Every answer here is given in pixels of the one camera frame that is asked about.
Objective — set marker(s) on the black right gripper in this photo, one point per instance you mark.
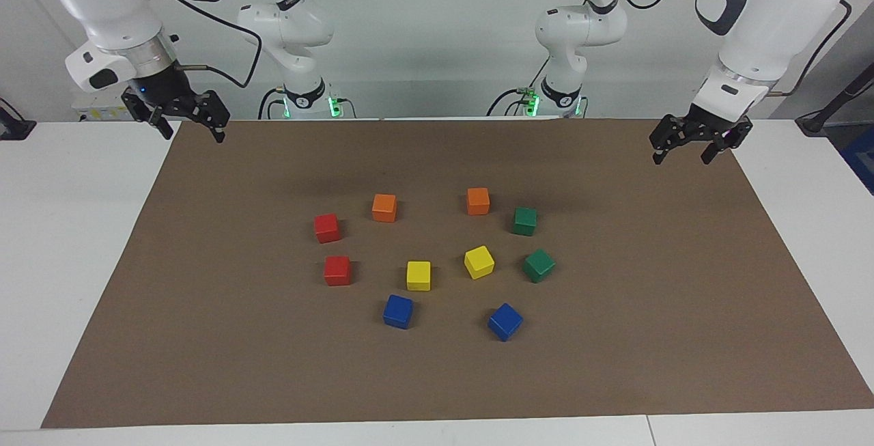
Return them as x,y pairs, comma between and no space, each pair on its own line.
160,91

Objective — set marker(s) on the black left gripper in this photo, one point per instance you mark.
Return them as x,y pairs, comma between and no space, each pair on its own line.
703,126

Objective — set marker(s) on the red wooden block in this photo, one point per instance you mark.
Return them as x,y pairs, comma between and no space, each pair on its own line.
337,270
327,227

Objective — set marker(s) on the green wooden block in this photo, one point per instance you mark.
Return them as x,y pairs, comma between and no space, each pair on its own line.
524,220
539,265

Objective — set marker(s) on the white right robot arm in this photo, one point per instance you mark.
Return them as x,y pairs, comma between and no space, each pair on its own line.
109,2

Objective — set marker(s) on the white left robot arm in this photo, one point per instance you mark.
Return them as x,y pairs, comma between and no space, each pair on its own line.
765,16

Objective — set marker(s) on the white power strip box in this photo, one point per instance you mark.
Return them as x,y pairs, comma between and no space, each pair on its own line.
102,113

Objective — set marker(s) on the black tripod stand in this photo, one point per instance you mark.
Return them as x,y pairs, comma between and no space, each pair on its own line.
816,121

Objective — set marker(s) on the blue crate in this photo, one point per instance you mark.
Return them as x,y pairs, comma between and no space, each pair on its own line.
862,159

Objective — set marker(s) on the black clamp stand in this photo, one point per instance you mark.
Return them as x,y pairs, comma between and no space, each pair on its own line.
13,128

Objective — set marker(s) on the orange wooden block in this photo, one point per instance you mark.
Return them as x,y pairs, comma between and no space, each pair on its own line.
384,207
478,201

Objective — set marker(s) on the yellow wooden block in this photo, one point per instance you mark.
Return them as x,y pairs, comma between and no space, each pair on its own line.
418,275
478,261

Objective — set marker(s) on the blue wooden block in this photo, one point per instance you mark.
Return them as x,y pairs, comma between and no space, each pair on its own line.
505,322
397,311

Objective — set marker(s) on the brown table mat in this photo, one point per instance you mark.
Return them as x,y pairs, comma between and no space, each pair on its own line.
437,371

